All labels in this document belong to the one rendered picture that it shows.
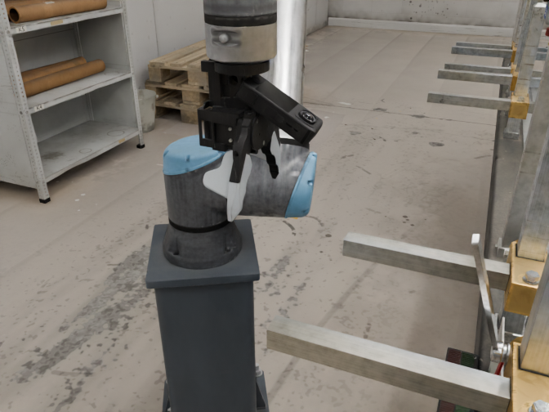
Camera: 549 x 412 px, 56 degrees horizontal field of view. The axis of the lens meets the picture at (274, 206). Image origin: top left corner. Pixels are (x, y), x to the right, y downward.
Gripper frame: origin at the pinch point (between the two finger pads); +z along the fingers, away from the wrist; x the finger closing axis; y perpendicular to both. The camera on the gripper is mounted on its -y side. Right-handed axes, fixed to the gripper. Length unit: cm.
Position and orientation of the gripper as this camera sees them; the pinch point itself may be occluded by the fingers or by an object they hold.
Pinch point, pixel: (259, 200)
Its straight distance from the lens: 74.5
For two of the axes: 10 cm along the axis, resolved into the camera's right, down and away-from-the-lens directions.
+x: -3.9, 4.3, -8.1
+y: -9.2, -1.9, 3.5
